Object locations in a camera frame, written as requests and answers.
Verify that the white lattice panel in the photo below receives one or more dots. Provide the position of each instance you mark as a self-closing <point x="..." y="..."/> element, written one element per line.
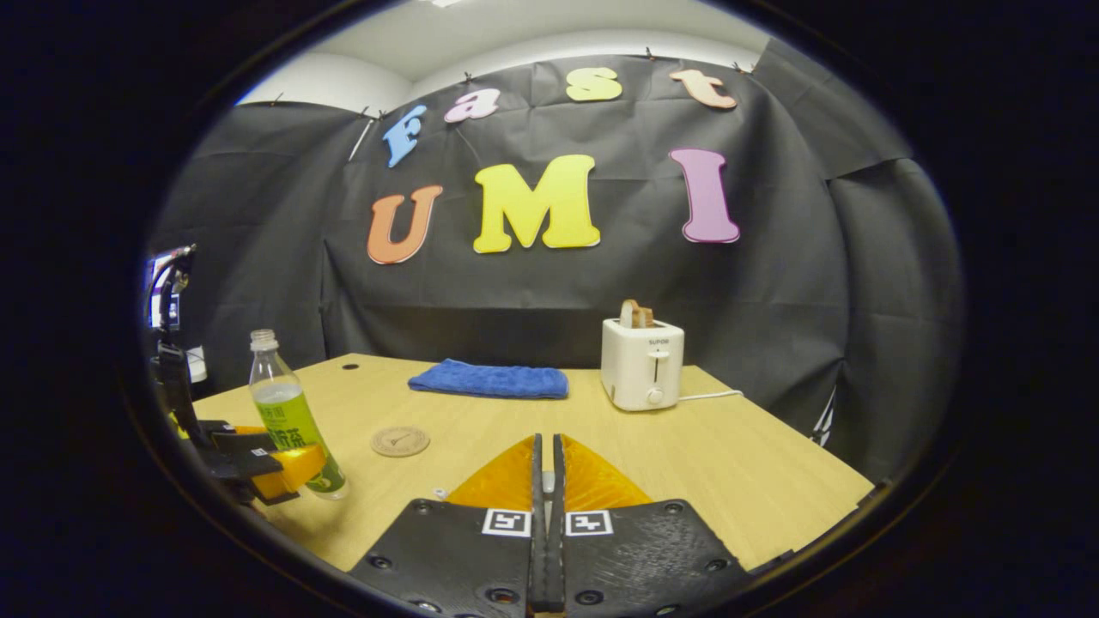
<point x="824" y="421"/>

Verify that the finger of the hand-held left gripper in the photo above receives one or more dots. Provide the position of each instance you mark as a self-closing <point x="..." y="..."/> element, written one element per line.
<point x="245" y="455"/>
<point x="219" y="427"/>

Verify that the blue folded towel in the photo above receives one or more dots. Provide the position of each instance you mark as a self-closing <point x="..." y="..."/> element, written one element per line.
<point x="489" y="379"/>

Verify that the green label water bottle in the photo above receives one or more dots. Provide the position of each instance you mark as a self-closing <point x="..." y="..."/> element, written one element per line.
<point x="288" y="412"/>

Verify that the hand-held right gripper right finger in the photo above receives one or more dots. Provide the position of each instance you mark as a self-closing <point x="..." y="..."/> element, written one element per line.
<point x="644" y="558"/>

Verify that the small white box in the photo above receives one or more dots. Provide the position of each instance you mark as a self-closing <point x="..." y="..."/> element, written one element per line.
<point x="197" y="365"/>

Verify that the bread slice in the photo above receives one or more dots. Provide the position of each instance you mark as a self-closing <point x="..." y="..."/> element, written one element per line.
<point x="637" y="313"/>

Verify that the white toaster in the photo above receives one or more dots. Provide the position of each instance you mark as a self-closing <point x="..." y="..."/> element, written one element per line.
<point x="642" y="365"/>

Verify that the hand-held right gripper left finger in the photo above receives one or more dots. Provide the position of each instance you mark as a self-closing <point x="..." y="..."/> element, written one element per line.
<point x="455" y="558"/>

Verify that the computer monitor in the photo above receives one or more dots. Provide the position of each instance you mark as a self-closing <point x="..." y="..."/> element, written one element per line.
<point x="157" y="296"/>

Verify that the round wooden coaster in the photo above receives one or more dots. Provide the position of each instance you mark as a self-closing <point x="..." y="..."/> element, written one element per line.
<point x="400" y="441"/>

